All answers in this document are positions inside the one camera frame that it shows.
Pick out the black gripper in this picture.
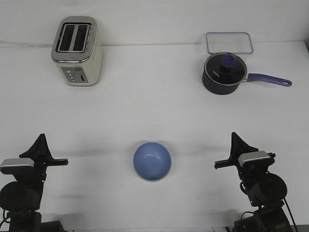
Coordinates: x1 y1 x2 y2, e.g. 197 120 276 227
214 132 275 186
19 133 69 186

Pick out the cream and steel toaster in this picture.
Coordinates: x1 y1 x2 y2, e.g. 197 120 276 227
51 16 103 87

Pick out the white toaster power cable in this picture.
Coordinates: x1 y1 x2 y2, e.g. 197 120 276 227
0 42 54 48

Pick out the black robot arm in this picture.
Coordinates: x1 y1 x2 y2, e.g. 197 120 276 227
214 132 296 232
0 133 69 232

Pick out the clear blue-rimmed container lid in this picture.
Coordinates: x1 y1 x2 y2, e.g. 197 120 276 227
206 32 253 55

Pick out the glass pot lid blue knob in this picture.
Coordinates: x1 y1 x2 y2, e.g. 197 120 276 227
204 52 247 86

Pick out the dark blue saucepan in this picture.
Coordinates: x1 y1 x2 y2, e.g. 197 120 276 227
202 69 292 95

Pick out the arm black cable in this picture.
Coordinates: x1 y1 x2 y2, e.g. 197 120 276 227
0 209 12 228
240 183 299 232

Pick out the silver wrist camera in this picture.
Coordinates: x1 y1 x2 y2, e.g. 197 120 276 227
238 151 271 167
0 158 34 174

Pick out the blue bowl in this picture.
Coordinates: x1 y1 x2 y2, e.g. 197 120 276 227
133 142 172 182

